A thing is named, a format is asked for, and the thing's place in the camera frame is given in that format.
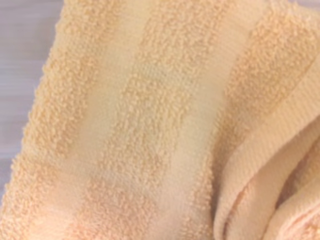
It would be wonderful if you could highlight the yellow terry towel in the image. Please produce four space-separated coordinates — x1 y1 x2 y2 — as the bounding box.
0 0 320 240

